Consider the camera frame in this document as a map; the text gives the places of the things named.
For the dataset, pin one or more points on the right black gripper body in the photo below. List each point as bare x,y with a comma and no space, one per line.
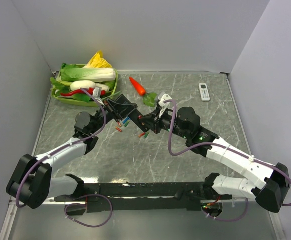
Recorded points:
164,123

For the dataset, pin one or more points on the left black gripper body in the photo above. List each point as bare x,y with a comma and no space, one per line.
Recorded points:
111,109

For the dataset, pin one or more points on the black remote control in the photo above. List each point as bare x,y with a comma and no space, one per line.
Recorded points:
138,121

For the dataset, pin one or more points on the black battery cover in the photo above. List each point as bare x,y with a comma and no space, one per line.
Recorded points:
179,194

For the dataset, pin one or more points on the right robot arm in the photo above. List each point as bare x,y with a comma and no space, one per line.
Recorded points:
263,182

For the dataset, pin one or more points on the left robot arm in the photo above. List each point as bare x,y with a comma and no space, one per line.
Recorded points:
32,181

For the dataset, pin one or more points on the white remote control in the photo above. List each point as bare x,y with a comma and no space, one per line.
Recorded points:
204,92

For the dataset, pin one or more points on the orange toy carrot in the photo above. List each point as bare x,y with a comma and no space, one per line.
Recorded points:
148,98

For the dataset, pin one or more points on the green tray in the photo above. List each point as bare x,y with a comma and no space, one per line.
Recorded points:
105,78

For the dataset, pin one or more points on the red chili pepper toy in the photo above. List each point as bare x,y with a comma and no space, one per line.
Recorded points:
78,91

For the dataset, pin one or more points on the white radish toy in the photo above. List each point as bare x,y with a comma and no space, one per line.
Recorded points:
86,84

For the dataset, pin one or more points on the yellow leaf toy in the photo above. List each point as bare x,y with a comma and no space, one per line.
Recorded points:
98,61

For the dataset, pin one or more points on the napa cabbage toy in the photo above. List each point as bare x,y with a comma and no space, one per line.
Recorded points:
77,72

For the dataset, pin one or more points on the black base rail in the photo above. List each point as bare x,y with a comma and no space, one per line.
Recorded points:
145,196

